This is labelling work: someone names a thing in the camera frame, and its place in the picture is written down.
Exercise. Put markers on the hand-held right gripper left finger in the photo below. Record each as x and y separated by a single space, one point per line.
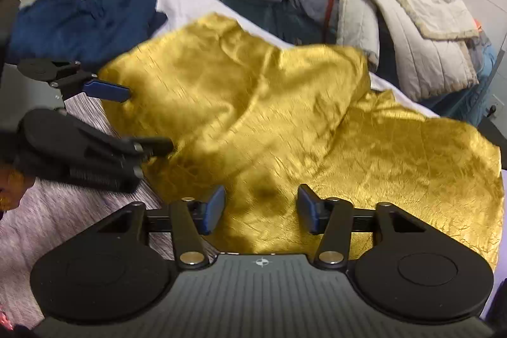
214 210

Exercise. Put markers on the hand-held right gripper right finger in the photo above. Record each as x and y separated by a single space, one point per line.
309 213

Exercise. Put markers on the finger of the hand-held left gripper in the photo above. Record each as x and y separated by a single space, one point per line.
107 90
119 156

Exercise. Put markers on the gold satin jacket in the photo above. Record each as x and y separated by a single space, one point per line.
277 116

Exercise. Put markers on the navy blue garment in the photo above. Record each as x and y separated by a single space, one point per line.
83 25

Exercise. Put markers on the grey striped blanket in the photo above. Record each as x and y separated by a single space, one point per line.
59 211

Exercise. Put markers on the beige quilted jacket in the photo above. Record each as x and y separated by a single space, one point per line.
412 25

